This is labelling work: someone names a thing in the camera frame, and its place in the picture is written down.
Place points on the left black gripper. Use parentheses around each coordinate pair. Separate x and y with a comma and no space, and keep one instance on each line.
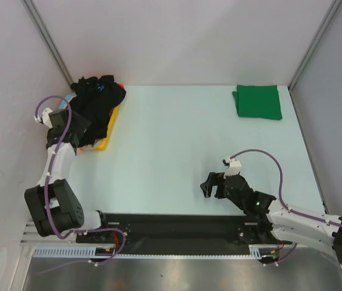
(80,124)

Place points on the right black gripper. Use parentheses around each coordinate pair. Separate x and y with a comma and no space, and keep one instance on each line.
(219,186)

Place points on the black t-shirt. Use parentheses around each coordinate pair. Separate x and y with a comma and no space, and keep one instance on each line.
(94,101)

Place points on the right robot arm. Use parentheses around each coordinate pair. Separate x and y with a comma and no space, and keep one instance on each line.
(319,231)

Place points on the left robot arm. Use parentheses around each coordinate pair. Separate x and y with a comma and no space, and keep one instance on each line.
(52,203)

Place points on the light blue t-shirt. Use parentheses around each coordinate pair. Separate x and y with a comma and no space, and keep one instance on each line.
(68,98)

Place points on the beige t-shirt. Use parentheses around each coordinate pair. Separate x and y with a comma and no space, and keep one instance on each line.
(88,147)

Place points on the folded green t-shirt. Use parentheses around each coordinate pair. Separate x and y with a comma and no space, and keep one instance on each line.
(253,101)

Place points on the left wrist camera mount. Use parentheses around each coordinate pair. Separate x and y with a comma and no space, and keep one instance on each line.
(44,118)

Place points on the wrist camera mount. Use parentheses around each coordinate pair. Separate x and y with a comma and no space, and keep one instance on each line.
(233,166)
(44,118)

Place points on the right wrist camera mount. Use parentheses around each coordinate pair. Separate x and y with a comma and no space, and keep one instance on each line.
(233,166)

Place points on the grey slotted cable duct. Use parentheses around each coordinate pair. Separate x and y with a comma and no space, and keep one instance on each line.
(92,252)

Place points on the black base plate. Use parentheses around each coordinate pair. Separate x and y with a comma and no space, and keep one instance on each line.
(186,234)

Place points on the left aluminium frame post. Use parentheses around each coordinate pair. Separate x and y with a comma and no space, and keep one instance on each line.
(45,35)

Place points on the aluminium frame post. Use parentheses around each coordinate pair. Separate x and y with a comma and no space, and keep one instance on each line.
(45,35)
(331,12)

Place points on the right aluminium frame post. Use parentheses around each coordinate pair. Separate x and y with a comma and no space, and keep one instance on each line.
(331,12)

